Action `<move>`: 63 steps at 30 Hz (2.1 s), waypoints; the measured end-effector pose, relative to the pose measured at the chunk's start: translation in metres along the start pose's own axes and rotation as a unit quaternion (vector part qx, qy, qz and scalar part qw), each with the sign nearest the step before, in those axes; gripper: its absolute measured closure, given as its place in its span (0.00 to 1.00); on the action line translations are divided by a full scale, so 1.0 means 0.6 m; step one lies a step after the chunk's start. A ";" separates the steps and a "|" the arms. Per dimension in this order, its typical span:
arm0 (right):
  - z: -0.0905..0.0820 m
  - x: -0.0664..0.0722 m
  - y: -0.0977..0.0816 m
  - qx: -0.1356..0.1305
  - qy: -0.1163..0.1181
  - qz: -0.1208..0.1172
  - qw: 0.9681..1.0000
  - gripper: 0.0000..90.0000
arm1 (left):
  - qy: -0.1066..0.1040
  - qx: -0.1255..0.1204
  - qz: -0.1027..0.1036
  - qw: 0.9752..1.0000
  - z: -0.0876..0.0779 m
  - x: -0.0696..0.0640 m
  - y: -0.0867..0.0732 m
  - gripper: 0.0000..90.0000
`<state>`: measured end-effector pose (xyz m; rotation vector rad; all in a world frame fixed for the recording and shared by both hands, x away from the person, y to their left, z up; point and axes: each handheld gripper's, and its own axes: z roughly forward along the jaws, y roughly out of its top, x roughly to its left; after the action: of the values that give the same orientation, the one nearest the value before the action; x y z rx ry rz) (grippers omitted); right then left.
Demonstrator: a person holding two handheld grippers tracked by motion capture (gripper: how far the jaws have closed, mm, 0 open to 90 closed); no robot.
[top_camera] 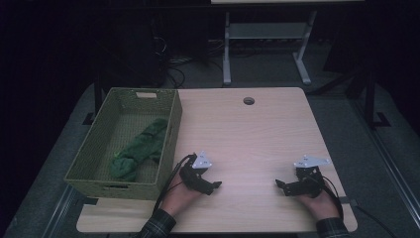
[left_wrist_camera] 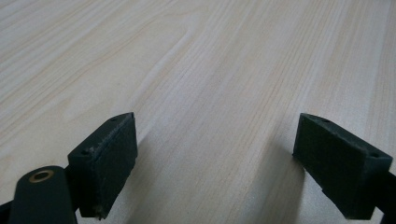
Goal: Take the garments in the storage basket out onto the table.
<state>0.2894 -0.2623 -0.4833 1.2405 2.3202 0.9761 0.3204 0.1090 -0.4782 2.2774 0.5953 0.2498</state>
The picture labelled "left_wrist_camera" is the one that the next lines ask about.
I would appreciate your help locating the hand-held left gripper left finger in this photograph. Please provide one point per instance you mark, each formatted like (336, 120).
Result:
(102, 168)

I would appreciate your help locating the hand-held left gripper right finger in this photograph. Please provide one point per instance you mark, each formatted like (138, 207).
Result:
(339, 165)

